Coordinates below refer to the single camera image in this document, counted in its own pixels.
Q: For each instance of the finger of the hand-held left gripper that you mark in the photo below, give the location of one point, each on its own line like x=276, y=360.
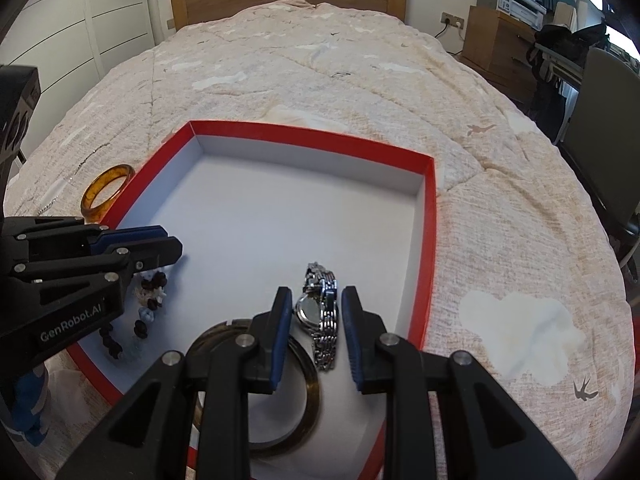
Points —
x=130, y=237
x=160, y=252

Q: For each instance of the black backpack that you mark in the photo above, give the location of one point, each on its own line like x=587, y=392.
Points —
x=565, y=40

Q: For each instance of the bed with beige quilt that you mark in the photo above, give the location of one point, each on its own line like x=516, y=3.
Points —
x=350, y=85

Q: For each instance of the wooden dresser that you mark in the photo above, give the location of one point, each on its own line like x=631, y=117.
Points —
x=492, y=40

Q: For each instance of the white printer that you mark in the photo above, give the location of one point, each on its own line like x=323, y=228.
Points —
x=520, y=7

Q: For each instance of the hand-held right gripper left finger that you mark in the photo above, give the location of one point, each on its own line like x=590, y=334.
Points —
x=282, y=345

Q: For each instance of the amber bangle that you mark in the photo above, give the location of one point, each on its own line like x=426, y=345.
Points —
x=88, y=207

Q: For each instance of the silver metal wristwatch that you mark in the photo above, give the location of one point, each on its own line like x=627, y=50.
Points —
x=306, y=310

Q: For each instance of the red and white shallow box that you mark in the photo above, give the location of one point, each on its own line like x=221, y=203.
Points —
x=275, y=200

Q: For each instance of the wall power outlet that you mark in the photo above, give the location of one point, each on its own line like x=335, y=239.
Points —
x=452, y=20

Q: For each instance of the white wardrobe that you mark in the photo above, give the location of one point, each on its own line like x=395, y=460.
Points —
x=75, y=10

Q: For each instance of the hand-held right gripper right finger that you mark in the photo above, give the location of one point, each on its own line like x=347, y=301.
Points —
x=350, y=342

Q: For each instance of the white desk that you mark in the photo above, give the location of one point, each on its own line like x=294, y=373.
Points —
x=560, y=62

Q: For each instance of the dark brown bangle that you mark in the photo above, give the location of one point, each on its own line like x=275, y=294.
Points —
x=313, y=390

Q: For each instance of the grey chair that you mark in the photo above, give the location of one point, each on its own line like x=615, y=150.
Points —
x=605, y=125

